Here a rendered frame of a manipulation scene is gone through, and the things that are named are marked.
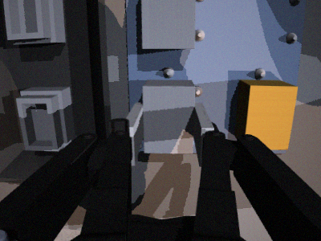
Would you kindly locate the yellow rectangular block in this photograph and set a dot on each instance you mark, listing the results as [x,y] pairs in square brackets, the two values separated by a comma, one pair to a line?
[266,110]

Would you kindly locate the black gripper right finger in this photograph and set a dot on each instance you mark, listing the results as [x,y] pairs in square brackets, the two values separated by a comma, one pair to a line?
[288,208]

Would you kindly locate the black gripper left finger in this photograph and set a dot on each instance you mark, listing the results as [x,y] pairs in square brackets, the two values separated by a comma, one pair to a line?
[38,209]

